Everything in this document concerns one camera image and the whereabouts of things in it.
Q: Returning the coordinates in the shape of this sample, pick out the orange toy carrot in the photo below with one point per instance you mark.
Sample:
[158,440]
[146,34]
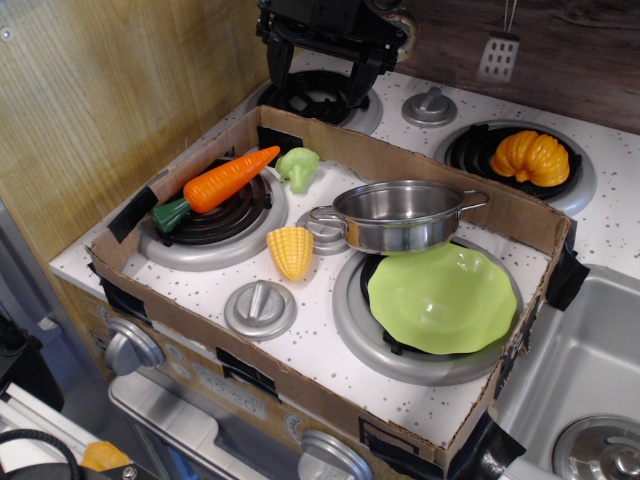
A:
[208,190]

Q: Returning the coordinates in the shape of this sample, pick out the back silver stove knob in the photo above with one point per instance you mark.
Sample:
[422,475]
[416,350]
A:
[431,109]

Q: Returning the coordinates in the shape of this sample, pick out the front right stove burner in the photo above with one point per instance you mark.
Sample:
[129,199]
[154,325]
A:
[372,344]

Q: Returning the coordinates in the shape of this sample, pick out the light green toy broccoli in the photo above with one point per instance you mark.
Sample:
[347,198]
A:
[297,166]

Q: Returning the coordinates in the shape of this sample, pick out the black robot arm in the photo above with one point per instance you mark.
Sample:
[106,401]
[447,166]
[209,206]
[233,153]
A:
[382,5]

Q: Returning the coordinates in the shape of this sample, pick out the back right stove burner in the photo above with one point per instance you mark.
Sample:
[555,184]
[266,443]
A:
[471,149]

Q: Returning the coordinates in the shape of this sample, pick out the stove burner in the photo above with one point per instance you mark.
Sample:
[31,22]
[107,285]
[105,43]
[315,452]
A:
[471,149]
[227,235]
[321,95]
[372,344]

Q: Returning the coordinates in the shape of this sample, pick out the yellow toy corn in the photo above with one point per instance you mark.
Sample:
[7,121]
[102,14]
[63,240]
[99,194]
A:
[291,250]

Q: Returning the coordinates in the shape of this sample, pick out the left silver oven knob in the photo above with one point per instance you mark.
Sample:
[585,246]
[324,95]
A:
[130,348]

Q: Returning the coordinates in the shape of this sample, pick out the back left stove burner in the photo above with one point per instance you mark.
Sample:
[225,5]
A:
[321,95]

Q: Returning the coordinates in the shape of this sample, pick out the middle silver stove knob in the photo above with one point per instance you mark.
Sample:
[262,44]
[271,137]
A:
[326,228]

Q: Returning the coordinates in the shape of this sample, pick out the orange toy pumpkin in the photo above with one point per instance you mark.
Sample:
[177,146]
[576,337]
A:
[528,156]

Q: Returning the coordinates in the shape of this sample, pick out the silver sink basin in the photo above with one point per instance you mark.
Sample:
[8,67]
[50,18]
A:
[582,361]

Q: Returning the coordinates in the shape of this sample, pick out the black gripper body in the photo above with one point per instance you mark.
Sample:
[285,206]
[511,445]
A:
[350,30]

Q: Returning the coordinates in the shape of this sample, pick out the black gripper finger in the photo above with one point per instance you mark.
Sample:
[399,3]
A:
[362,78]
[279,58]

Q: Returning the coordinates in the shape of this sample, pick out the silver stove knob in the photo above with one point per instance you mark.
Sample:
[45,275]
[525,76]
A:
[326,228]
[431,109]
[260,311]

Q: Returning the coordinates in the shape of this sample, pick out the front left stove burner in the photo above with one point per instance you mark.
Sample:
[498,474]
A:
[227,235]

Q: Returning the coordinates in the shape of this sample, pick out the hanging silver slotted spatula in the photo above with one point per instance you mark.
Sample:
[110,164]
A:
[498,59]

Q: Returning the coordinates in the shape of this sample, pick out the light green plastic plate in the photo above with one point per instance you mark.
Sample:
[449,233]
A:
[448,300]

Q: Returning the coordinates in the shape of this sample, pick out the hanging silver strainer spoon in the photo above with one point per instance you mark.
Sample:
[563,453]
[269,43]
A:
[406,22]

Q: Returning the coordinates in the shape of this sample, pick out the silver oven door handle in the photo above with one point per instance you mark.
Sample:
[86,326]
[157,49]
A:
[185,435]

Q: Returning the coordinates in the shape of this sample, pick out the right silver oven knob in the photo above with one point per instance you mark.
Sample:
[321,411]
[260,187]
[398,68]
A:
[325,457]

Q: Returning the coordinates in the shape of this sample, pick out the silver oven knob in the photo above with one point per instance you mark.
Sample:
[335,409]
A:
[325,457]
[130,348]

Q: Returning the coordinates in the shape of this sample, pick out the yellow object bottom left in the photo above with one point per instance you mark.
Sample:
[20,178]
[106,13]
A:
[101,456]

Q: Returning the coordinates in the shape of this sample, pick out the small steel pan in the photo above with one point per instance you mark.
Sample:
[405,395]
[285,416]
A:
[399,217]

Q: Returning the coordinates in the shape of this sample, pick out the front silver stove knob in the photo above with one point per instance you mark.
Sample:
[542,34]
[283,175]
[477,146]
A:
[260,311]

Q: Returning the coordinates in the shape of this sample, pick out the silver sink drain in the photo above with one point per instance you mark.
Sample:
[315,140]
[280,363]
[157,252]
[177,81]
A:
[597,447]

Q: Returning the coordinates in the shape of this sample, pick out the brown cardboard fence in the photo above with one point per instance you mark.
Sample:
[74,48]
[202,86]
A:
[404,429]

